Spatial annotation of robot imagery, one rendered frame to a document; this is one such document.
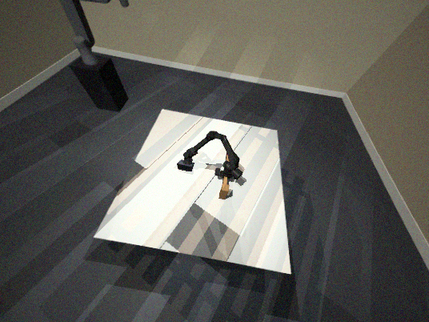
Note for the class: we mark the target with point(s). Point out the dark brown wooden post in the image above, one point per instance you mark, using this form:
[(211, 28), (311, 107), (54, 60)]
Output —
[(224, 191)]

